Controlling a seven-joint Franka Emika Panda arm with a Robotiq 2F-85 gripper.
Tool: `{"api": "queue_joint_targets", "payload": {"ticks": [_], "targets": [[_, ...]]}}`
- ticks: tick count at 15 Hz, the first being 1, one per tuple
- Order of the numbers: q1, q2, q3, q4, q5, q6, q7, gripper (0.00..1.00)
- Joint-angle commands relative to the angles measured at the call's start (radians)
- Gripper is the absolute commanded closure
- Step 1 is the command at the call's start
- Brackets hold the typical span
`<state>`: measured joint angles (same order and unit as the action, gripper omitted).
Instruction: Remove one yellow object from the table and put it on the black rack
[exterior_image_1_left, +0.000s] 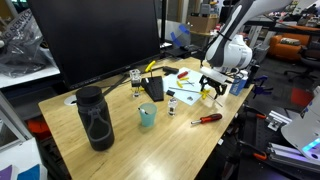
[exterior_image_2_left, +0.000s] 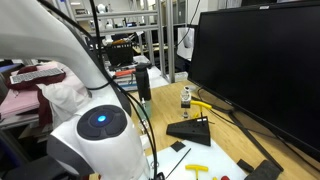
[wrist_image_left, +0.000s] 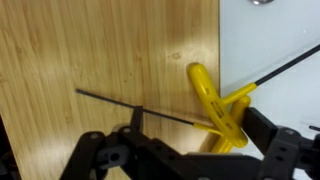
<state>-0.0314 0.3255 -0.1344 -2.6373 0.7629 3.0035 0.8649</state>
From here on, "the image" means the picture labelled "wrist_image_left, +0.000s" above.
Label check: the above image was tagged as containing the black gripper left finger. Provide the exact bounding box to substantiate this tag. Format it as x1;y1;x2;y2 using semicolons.
59;105;149;180

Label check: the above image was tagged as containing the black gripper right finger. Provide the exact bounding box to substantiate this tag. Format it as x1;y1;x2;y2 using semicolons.
241;106;320;180

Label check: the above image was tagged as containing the long yellow T-handle hex key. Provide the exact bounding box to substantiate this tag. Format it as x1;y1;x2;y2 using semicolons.
210;43;320;155

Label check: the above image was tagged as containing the white sheet mat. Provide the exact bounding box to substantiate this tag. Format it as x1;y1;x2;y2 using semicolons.
199;0;320;180

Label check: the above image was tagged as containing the small silver metal knob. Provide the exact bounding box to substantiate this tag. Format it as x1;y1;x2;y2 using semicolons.
248;0;275;6

